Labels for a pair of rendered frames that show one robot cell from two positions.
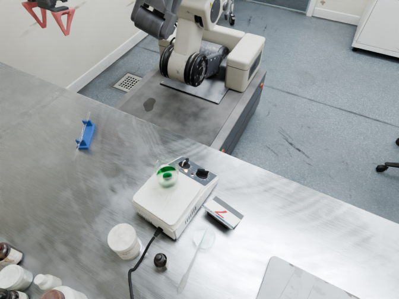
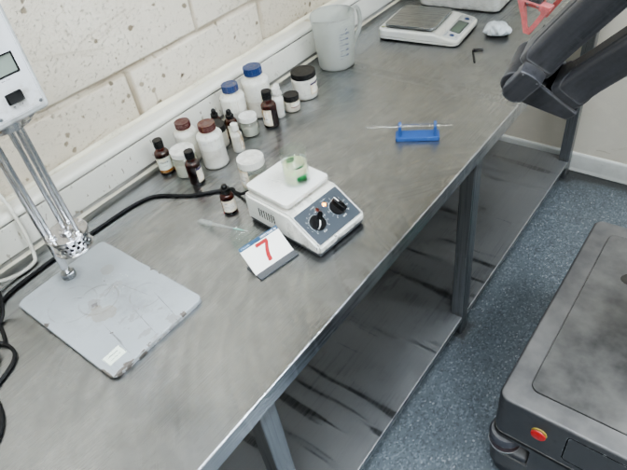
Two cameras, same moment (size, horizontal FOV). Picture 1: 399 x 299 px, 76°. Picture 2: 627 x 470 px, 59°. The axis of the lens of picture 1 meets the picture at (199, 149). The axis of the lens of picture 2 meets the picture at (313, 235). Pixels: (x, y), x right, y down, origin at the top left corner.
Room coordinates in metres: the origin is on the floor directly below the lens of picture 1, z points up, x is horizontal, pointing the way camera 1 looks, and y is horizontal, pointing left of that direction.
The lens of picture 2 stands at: (0.55, -0.77, 1.46)
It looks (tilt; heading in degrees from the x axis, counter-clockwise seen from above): 41 degrees down; 105
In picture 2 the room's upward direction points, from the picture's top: 9 degrees counter-clockwise
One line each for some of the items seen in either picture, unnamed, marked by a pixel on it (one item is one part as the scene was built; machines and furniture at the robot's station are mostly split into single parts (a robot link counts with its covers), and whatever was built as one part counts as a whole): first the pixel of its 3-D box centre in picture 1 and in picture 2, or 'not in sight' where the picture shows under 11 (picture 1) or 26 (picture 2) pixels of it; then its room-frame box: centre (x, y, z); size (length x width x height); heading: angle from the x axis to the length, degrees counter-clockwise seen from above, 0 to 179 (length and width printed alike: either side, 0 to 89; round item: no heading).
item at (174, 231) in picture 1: (175, 193); (299, 203); (0.30, 0.06, 0.79); 0.22 x 0.13 x 0.08; 146
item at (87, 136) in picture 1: (85, 133); (417, 131); (0.53, 0.36, 0.77); 0.10 x 0.03 x 0.04; 1
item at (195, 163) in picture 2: not in sight; (193, 166); (0.04, 0.19, 0.79); 0.03 x 0.03 x 0.08
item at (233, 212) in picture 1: (223, 211); (268, 252); (0.26, -0.06, 0.77); 0.09 x 0.06 x 0.04; 51
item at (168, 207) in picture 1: (167, 193); (286, 181); (0.28, 0.08, 0.83); 0.12 x 0.12 x 0.01; 56
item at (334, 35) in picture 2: not in sight; (338, 37); (0.29, 0.78, 0.82); 0.18 x 0.13 x 0.15; 49
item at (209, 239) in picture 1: (203, 238); (243, 237); (0.20, -0.01, 0.76); 0.06 x 0.06 x 0.02
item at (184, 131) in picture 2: not in sight; (187, 139); (-0.01, 0.29, 0.80); 0.06 x 0.06 x 0.10
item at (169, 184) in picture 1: (168, 175); (294, 165); (0.30, 0.07, 0.87); 0.06 x 0.05 x 0.08; 85
